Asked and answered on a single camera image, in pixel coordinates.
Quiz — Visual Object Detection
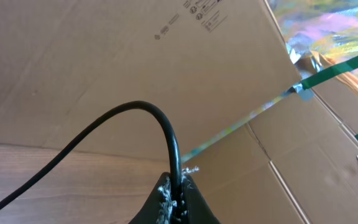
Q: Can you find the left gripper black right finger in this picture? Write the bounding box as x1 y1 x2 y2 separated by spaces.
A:
181 169 221 224

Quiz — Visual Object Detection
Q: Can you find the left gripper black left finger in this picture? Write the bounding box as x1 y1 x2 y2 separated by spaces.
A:
129 172 175 224

